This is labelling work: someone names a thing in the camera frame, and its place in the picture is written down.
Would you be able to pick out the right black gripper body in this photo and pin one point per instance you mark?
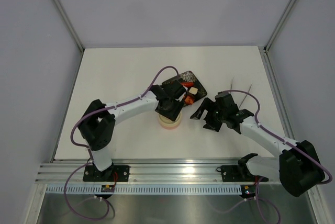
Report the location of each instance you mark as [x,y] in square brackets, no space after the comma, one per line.
[215,117]

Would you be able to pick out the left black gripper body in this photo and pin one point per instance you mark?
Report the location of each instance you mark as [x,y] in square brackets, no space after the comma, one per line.
[172,111]

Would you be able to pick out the pink and cream lunch bowl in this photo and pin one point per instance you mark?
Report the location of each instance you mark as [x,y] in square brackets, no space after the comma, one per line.
[169,125]

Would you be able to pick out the metal tongs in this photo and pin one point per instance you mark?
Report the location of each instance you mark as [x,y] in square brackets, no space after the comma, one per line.
[245,94]

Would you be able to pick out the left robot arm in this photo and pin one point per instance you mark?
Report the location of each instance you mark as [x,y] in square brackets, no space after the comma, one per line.
[98,122]

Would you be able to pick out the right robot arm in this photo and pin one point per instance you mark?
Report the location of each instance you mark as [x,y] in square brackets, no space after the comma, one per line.
[296,164]

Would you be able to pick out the toy cheese cube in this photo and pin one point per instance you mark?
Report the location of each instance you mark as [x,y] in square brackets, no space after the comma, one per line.
[193,90]

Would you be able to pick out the toy orange chicken wing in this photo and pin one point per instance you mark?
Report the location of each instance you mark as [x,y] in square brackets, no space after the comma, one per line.
[189,100]

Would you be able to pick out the toy red sausage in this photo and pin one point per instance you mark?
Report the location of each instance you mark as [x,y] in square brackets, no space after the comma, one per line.
[188,84]

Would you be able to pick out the black patterned square plate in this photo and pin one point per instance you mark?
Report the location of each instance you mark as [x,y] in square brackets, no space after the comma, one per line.
[188,76]

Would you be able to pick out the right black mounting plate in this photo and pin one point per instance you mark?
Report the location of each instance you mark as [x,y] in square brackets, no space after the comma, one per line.
[236,173]

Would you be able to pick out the black mounting plate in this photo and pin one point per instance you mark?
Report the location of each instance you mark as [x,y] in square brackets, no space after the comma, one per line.
[236,173]
[120,173]

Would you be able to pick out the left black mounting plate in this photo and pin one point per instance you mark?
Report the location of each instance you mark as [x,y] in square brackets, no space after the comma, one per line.
[120,173]

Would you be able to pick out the right aluminium frame post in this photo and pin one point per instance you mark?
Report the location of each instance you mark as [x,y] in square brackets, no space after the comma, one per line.
[280,24]

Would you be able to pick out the aluminium frame post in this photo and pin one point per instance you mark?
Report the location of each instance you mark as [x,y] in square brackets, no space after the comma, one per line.
[280,24]
[60,9]

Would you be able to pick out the aluminium rail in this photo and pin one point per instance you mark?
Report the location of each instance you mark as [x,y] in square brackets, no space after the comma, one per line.
[145,171]

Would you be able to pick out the white slotted cable duct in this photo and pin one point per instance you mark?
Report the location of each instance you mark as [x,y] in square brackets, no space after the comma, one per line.
[146,189]

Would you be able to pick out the left aluminium frame post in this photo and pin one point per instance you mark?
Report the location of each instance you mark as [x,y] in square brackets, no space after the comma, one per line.
[60,9]

